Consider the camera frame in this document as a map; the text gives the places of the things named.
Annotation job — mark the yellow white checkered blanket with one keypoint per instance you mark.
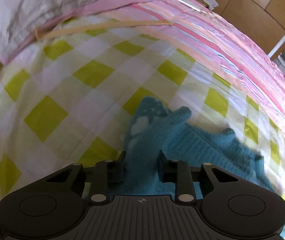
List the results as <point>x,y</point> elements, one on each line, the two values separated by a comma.
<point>50,118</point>

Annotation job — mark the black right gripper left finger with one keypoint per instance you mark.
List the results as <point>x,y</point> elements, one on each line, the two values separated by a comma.
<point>107,176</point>

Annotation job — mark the pink striped bed sheet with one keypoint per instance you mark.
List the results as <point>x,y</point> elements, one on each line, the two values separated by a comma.
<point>184,54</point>

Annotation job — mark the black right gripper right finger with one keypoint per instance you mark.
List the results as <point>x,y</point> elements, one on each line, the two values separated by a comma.
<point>178,173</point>

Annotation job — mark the teal knitted sweater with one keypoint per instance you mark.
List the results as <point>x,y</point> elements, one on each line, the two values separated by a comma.
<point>234,197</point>

